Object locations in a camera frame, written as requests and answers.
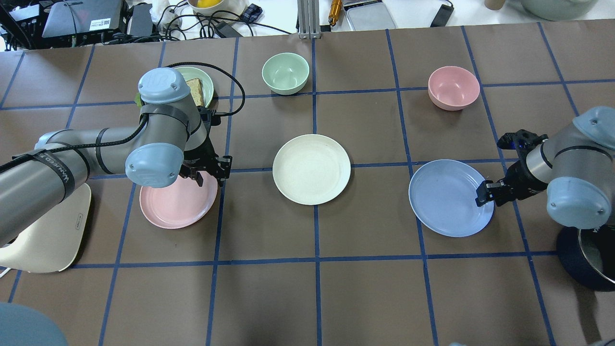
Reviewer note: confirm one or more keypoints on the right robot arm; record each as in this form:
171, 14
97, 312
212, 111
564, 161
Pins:
575, 167

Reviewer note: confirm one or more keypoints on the steel mixing bowl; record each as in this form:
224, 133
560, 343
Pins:
558, 10

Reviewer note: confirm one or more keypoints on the green plate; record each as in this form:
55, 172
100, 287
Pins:
189, 72

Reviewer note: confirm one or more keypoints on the yellow toy fruit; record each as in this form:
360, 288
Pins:
207, 3

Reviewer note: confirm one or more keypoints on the cardboard tube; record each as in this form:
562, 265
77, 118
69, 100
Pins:
494, 5

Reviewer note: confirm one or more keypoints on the black power adapter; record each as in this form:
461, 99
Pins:
140, 23

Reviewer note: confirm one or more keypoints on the pink bowl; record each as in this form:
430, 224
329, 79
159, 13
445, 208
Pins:
453, 88

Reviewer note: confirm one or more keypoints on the lettuce leaf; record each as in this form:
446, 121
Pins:
137, 100

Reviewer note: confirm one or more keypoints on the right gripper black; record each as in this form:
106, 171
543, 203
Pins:
516, 179

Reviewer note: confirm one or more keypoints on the cream plate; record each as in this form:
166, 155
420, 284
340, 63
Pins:
311, 169

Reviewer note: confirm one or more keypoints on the beige bowl with toys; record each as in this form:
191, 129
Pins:
222, 8

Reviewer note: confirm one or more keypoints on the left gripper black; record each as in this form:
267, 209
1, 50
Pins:
196, 159

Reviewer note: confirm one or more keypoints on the pink plate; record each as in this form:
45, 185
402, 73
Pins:
181, 204

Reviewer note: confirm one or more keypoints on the green bowl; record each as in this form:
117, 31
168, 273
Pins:
285, 73

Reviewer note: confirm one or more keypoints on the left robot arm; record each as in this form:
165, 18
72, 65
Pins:
170, 141

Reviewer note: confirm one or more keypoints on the black small power brick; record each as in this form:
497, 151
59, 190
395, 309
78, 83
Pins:
442, 16

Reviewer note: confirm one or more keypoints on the blue plate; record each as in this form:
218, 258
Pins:
442, 195

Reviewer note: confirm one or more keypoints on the silver kitchen scale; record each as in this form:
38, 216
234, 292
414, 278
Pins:
368, 15

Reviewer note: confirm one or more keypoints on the aluminium frame post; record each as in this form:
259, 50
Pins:
309, 19

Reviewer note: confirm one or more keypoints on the bread slice on plate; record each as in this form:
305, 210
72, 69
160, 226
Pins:
196, 91

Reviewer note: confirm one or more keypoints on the blue saucepan with lid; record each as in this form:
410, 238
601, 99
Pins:
588, 256

